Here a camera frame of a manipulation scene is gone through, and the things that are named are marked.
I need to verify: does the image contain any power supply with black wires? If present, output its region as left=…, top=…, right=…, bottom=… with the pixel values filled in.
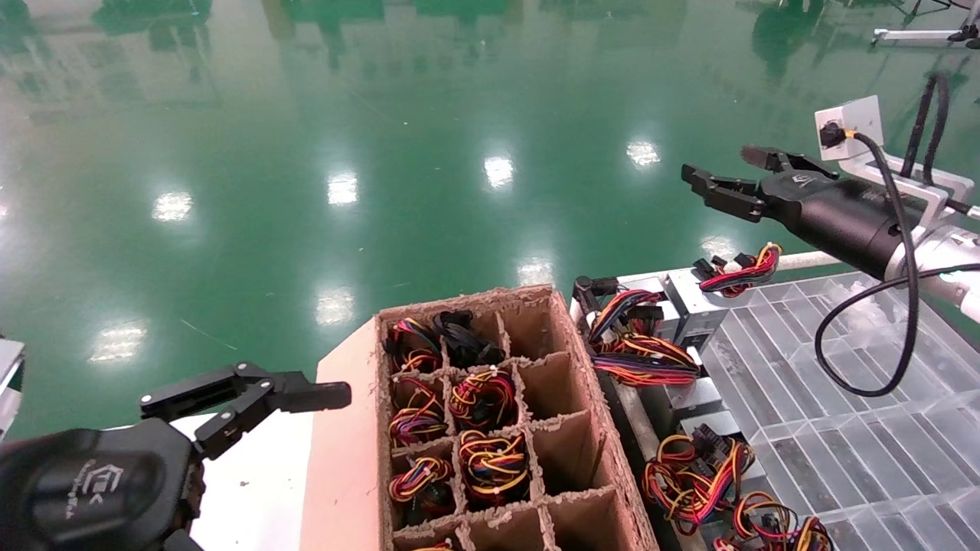
left=433, top=309, right=508, bottom=370

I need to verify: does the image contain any crumpled clear plastic film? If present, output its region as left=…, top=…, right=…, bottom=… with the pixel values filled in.
left=835, top=287, right=897, bottom=330

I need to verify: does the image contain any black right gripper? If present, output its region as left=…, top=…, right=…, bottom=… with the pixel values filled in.
left=681, top=145, right=931, bottom=280

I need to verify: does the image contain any black pipe connector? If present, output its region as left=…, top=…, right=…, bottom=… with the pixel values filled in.
left=573, top=274, right=622, bottom=316

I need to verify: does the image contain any thin black camera cable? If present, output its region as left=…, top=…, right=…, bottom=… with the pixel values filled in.
left=815, top=122, right=980, bottom=399

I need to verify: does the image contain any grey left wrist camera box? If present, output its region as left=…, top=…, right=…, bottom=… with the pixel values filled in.
left=0, top=337, right=25, bottom=441

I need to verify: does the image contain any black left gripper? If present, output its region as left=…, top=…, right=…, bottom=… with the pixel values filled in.
left=0, top=363, right=353, bottom=551

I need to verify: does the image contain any grey power supply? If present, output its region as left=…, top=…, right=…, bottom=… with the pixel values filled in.
left=663, top=243, right=783, bottom=341

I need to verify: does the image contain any long white pipe rail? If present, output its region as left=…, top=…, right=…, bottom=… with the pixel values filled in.
left=619, top=251, right=843, bottom=285

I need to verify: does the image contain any white stand base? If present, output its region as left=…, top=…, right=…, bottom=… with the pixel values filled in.
left=873, top=27, right=980, bottom=48

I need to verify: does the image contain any brown divided cardboard box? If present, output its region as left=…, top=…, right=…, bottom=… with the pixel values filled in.
left=299, top=285, right=661, bottom=551

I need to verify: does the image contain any clear plastic divided tray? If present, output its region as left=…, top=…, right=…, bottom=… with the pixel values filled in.
left=701, top=272, right=980, bottom=551

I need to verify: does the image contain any grey metal rail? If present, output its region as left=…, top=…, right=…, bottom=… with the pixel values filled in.
left=601, top=371, right=690, bottom=551

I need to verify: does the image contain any thick black cable loop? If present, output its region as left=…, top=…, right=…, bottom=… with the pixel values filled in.
left=900, top=71, right=952, bottom=181

